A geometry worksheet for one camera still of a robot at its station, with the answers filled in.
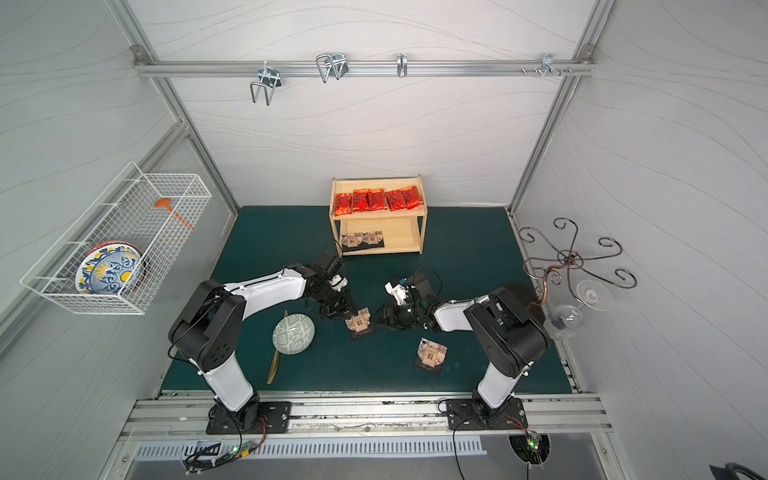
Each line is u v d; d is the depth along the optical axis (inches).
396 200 36.5
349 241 42.4
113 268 24.5
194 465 26.6
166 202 31.1
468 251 42.4
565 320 26.4
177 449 27.6
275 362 32.8
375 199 36.5
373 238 42.6
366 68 30.9
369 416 29.5
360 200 36.6
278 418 28.9
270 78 30.8
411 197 36.3
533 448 27.7
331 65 30.1
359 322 35.5
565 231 28.6
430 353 33.1
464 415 29.0
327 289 30.8
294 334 33.9
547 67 30.4
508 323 20.8
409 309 31.0
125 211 27.7
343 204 35.7
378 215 35.7
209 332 18.7
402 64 29.7
